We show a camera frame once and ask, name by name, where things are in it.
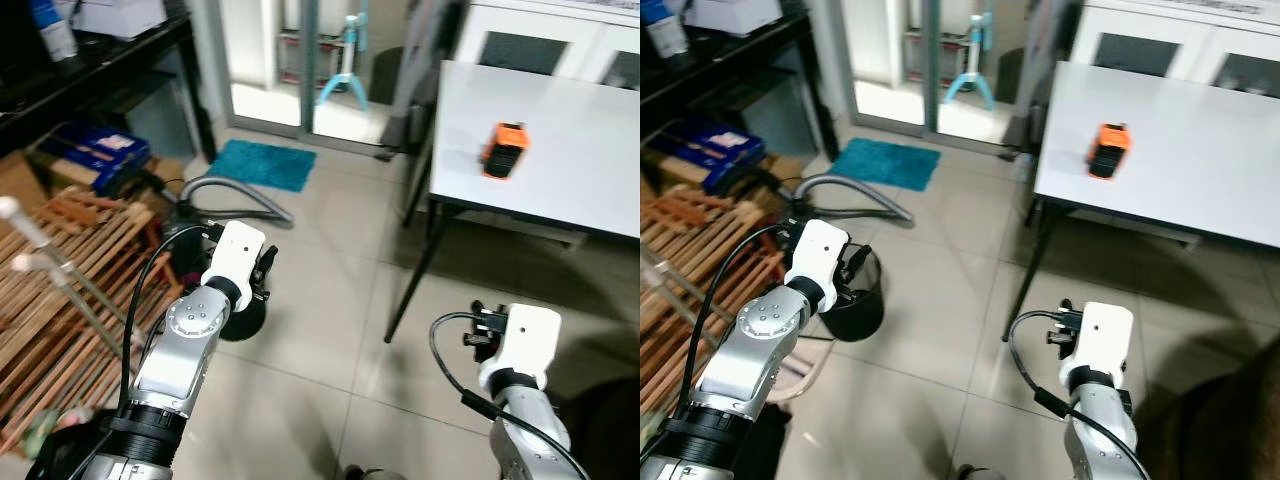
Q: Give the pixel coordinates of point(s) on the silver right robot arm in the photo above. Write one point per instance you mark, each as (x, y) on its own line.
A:
(525, 435)
(1100, 430)

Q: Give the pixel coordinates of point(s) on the light blue stand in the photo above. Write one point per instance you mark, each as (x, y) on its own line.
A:
(345, 80)
(972, 75)

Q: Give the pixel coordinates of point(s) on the blue and white bottle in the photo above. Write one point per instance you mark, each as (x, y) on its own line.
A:
(665, 28)
(52, 30)

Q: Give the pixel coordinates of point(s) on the blue box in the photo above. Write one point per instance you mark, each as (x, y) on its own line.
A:
(722, 150)
(95, 152)

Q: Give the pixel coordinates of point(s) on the black round bin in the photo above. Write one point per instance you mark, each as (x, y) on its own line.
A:
(860, 315)

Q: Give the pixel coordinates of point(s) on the black shelf unit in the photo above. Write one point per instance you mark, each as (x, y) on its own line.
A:
(720, 65)
(90, 70)

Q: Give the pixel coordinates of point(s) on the orange and black device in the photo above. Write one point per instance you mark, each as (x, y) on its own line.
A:
(1108, 152)
(503, 152)

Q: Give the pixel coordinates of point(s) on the wooden slatted rack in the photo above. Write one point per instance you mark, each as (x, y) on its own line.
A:
(70, 290)
(690, 260)

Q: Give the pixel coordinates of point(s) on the white cabinet with dark panes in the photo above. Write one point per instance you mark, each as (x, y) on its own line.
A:
(570, 40)
(1180, 40)

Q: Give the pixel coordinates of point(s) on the silver pole with white cap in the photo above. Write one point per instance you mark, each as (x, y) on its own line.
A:
(50, 250)
(665, 268)

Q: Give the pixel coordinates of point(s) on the white table with black legs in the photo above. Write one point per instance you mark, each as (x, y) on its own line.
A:
(560, 130)
(1180, 150)

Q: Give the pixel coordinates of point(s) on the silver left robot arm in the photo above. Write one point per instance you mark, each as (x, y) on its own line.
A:
(178, 345)
(755, 345)

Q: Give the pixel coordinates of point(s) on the dark brown pillow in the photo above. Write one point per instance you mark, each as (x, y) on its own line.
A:
(1220, 420)

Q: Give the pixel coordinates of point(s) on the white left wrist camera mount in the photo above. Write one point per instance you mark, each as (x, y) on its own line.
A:
(236, 252)
(818, 252)

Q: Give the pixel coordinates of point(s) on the white box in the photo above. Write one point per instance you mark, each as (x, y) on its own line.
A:
(735, 12)
(120, 15)

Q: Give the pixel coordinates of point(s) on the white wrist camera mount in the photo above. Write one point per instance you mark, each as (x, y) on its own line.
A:
(1102, 335)
(818, 252)
(525, 340)
(236, 252)

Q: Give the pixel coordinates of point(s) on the teal floor mat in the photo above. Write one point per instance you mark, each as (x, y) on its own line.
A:
(885, 162)
(262, 165)

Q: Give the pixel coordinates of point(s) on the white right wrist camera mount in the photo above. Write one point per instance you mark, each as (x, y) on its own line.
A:
(525, 340)
(1102, 335)

